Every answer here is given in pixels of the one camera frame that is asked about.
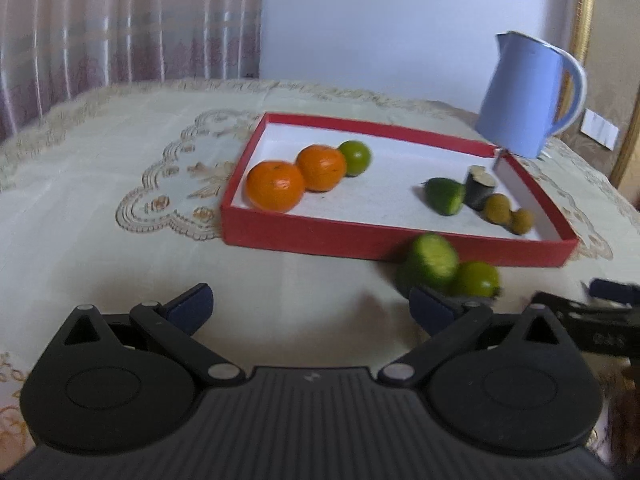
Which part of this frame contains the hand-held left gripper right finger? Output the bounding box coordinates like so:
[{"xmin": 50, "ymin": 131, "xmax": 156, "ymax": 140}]
[{"xmin": 377, "ymin": 286, "xmax": 572, "ymax": 389}]

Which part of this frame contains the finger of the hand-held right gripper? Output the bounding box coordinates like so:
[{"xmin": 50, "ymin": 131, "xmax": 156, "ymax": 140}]
[
  {"xmin": 530, "ymin": 291, "xmax": 592, "ymax": 317},
  {"xmin": 583, "ymin": 278, "xmax": 640, "ymax": 307}
]

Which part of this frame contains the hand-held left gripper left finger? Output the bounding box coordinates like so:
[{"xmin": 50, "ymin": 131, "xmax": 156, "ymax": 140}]
[{"xmin": 63, "ymin": 282, "xmax": 246, "ymax": 387}]

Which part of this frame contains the green cucumber piece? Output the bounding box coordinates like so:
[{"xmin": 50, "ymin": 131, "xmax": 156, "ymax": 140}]
[{"xmin": 400, "ymin": 233, "xmax": 460, "ymax": 295}]

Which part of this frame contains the small green tomato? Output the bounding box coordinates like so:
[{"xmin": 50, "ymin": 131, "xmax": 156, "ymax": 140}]
[{"xmin": 452, "ymin": 261, "xmax": 502, "ymax": 302}]

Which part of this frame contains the tan longan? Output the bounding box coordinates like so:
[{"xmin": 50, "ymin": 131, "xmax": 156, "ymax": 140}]
[
  {"xmin": 482, "ymin": 193, "xmax": 512, "ymax": 225},
  {"xmin": 509, "ymin": 209, "xmax": 535, "ymax": 236}
]

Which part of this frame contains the green lime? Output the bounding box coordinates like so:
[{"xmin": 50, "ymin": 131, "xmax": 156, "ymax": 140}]
[{"xmin": 422, "ymin": 177, "xmax": 467, "ymax": 217}]

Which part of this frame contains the red cardboard box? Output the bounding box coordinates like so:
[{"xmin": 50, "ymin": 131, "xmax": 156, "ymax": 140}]
[{"xmin": 220, "ymin": 111, "xmax": 581, "ymax": 268}]

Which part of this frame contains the orange mandarin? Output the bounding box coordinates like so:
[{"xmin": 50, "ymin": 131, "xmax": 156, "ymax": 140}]
[
  {"xmin": 245, "ymin": 160, "xmax": 307, "ymax": 214},
  {"xmin": 295, "ymin": 144, "xmax": 348, "ymax": 193}
]

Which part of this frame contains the large green tomato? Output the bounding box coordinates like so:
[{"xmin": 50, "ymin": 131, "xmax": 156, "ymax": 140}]
[{"xmin": 338, "ymin": 140, "xmax": 373, "ymax": 177}]

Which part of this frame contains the cream embroidered tablecloth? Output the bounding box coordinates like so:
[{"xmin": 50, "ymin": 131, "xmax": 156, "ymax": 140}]
[{"xmin": 0, "ymin": 79, "xmax": 640, "ymax": 480}]

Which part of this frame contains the dark eggplant chunk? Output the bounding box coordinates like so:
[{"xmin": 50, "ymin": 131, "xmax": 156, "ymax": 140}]
[{"xmin": 464, "ymin": 166, "xmax": 497, "ymax": 212}]

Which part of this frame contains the blue electric kettle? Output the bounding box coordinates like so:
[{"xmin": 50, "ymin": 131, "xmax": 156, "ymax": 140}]
[{"xmin": 474, "ymin": 31, "xmax": 588, "ymax": 159}]

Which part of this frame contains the pink patterned curtain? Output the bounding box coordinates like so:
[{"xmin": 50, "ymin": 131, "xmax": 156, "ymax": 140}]
[{"xmin": 0, "ymin": 0, "xmax": 265, "ymax": 136}]

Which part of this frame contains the white wall switch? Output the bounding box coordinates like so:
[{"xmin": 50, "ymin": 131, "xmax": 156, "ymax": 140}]
[{"xmin": 582, "ymin": 108, "xmax": 620, "ymax": 151}]

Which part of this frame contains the golden frame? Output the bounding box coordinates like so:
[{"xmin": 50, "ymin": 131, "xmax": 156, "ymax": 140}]
[{"xmin": 570, "ymin": 0, "xmax": 640, "ymax": 191}]

